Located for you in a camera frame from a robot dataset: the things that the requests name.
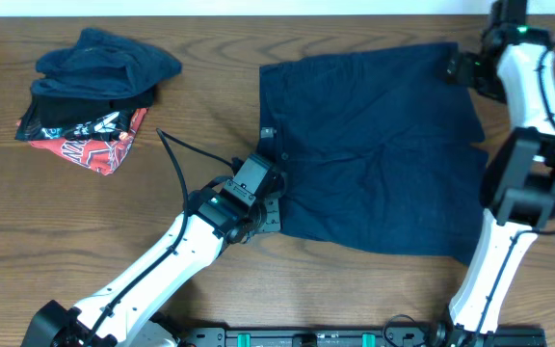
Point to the red printed garment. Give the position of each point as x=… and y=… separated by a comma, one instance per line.
x=99, y=156

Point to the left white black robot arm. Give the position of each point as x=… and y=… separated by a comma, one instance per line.
x=120, y=312

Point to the folded black garment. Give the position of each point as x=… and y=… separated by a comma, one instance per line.
x=56, y=112

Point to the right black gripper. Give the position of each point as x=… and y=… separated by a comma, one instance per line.
x=459, y=71

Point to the folded navy blue garment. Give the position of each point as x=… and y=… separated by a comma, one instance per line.
x=102, y=66

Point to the black white printed garment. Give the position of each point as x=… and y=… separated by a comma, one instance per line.
x=107, y=127

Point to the navy blue shorts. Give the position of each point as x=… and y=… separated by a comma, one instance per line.
x=380, y=152

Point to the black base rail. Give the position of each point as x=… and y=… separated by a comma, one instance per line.
x=404, y=335

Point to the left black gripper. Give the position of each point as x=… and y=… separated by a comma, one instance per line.
x=274, y=221

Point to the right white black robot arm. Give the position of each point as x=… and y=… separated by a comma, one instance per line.
x=515, y=65

